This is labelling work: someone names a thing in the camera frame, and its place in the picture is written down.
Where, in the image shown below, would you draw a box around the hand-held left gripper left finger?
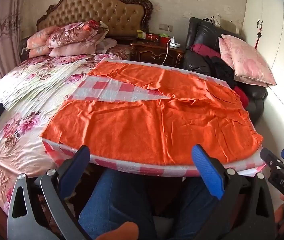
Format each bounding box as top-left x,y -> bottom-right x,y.
7,145 -> 92,240

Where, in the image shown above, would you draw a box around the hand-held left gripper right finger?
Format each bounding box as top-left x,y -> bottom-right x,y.
191,144 -> 276,240

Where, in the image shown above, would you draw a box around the orange pants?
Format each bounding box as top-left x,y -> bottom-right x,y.
40,60 -> 264,166

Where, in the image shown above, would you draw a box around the person's right leg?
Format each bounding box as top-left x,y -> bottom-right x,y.
174,177 -> 232,240

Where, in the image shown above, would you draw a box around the person's leg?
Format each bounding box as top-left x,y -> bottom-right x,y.
78,169 -> 157,240
174,177 -> 232,240

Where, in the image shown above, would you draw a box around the person's left leg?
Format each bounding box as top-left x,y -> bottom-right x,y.
78,169 -> 157,240

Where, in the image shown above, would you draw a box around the bright red garment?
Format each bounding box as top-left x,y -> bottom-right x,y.
233,86 -> 249,109

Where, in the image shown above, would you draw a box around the orange slipper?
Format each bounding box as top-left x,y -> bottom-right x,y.
95,221 -> 140,240

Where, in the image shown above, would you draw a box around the pink white checkered cloth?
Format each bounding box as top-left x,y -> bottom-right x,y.
42,58 -> 267,178

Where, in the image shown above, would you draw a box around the bed with floral sheet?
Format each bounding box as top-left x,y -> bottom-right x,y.
0,52 -> 132,240

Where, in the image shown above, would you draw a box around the pink floral cushion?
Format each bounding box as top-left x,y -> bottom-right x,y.
218,37 -> 269,88
219,34 -> 277,86

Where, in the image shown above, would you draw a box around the black garment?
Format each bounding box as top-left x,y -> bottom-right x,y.
204,56 -> 238,88

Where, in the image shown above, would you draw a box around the black leather sofa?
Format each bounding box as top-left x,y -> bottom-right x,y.
182,17 -> 268,126

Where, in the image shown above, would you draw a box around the pale pink pillow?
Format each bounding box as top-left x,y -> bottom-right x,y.
49,40 -> 100,57

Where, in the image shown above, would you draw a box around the white wardrobe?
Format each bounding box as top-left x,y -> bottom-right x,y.
242,0 -> 284,155

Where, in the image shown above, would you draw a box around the dark red garment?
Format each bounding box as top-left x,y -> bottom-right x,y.
191,44 -> 221,59

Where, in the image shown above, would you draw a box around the red floral pillow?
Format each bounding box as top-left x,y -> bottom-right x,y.
107,44 -> 133,60

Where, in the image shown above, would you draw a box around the red hanging ornament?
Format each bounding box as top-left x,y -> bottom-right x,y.
254,19 -> 262,49

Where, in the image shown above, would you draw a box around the white pillow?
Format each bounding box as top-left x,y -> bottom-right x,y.
97,39 -> 118,53

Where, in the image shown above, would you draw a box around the stack of pink pillows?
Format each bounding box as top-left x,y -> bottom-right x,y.
27,26 -> 60,58

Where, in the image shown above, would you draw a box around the carved wooden nightstand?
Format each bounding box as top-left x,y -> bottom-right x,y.
129,41 -> 185,68

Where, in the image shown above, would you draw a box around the white charger dock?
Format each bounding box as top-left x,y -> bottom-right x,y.
169,36 -> 181,49

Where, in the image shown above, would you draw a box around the pink curtain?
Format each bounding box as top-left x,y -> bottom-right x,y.
0,0 -> 23,88

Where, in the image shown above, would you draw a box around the clothes hanger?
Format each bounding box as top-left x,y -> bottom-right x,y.
204,14 -> 223,27

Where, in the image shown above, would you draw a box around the tufted brown headboard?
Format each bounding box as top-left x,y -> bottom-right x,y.
36,0 -> 154,34

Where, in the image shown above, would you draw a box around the white cable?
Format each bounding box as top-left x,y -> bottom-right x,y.
163,39 -> 173,66

